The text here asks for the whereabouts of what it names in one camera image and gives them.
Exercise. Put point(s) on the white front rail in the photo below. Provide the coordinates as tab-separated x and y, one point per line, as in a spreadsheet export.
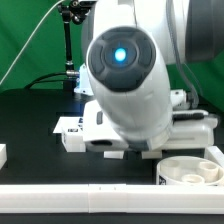
89	198

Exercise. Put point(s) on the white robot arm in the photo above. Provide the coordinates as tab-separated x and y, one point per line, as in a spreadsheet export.
127	46

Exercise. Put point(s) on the white round stool seat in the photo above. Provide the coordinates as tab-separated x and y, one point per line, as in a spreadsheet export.
189	171

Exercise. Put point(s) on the black camera stand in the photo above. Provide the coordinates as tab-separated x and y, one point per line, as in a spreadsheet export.
75	11

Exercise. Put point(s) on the white marker sheet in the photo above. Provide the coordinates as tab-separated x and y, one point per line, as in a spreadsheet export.
67	123

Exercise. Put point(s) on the white right side rail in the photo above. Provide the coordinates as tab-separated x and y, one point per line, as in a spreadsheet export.
214	154

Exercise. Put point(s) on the white left side block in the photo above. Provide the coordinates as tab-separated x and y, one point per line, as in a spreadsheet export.
3	155

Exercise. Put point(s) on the white rail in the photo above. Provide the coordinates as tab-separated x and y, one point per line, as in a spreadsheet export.
89	198
214	154

